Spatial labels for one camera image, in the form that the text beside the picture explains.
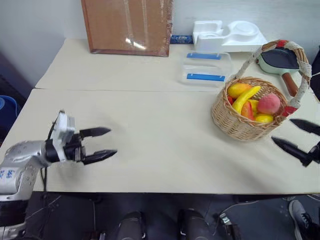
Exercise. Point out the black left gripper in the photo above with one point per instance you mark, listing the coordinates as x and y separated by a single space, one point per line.
73 151

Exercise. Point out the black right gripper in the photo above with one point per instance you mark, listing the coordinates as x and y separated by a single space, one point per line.
316 153

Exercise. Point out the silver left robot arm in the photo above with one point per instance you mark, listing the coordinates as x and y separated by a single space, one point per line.
22 155

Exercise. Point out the yellow lemon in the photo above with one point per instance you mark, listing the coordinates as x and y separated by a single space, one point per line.
263 118

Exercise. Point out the pink peach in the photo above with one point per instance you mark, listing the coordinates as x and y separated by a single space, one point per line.
269 104

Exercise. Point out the red orange mango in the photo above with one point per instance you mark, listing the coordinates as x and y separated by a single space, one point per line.
247 110

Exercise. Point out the yellow banana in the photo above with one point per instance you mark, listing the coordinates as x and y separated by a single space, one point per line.
243 99

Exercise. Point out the small red fruit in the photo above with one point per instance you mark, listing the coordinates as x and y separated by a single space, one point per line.
230 100

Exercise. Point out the yellow orange mango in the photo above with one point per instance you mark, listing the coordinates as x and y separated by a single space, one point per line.
236 90

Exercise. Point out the grey shoe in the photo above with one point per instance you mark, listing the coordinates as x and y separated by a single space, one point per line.
300 220

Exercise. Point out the dark rounded shape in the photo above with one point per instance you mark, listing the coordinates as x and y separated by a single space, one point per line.
131 226
192 225

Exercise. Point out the blue bin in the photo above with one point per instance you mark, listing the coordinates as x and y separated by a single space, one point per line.
7 110

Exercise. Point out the white foam packaging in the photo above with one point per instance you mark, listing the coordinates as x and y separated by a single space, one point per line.
240 37

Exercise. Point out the clear container with blue clips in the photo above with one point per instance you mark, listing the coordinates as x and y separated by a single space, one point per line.
205 68

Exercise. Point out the brown board in plastic wrap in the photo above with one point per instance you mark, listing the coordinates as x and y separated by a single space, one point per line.
127 25

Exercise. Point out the blue patterned box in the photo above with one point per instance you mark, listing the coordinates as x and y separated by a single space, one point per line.
181 39

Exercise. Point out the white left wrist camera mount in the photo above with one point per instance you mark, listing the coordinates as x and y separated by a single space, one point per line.
62 132

